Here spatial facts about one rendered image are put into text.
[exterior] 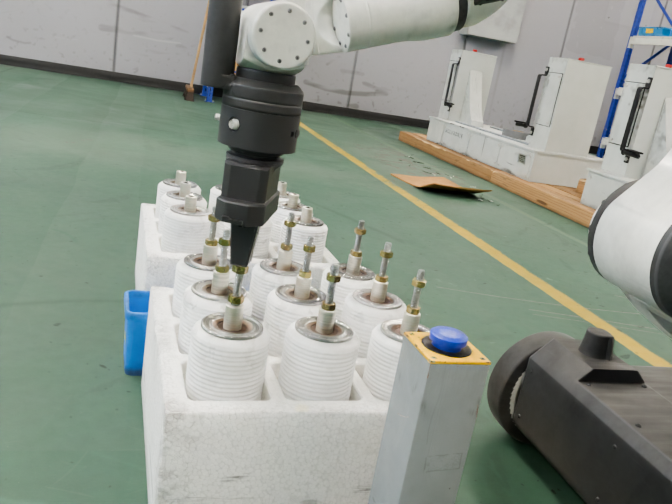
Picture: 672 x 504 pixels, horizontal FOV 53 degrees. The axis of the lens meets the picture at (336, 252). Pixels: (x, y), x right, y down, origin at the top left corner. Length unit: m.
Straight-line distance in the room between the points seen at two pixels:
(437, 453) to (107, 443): 0.51
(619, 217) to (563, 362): 0.32
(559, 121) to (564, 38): 4.28
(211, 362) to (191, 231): 0.54
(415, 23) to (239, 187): 0.26
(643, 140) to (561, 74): 0.78
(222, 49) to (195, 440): 0.43
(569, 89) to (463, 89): 1.41
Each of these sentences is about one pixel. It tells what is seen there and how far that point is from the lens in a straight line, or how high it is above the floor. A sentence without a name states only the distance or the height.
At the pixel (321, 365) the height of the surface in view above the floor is 0.23.
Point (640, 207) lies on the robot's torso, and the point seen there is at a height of 0.48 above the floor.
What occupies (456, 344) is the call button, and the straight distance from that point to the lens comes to 0.70.
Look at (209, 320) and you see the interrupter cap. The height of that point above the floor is 0.25.
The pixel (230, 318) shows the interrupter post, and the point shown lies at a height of 0.27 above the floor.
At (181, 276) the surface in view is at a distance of 1.02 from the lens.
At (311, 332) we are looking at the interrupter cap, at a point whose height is 0.25.
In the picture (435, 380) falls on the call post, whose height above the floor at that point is 0.29.
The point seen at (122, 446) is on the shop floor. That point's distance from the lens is 1.05.
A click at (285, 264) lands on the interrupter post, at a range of 1.06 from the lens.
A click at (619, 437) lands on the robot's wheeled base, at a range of 0.98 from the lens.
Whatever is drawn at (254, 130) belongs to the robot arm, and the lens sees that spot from 0.72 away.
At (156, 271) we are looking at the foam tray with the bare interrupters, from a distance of 1.29.
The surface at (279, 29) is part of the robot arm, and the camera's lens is 0.70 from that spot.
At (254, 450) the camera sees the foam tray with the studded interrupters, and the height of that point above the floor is 0.13.
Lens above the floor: 0.58
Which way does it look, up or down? 16 degrees down
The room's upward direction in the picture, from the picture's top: 10 degrees clockwise
